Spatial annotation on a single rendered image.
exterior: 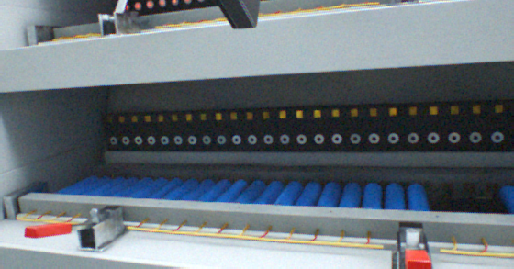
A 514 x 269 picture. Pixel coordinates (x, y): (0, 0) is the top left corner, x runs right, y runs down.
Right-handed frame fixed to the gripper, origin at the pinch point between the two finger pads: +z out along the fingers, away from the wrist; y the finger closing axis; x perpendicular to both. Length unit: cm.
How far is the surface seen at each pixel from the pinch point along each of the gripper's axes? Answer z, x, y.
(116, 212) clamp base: 22.7, -4.7, -13.5
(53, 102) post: 26.9, 9.2, -30.3
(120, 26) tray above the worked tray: 17.1, 12.1, -13.4
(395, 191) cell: 30.2, -0.3, 11.3
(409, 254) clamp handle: 15.9, -6.8, 11.9
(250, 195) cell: 28.6, -1.4, -2.6
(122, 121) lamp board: 32.5, 8.5, -23.5
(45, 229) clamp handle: 15.3, -7.1, -13.8
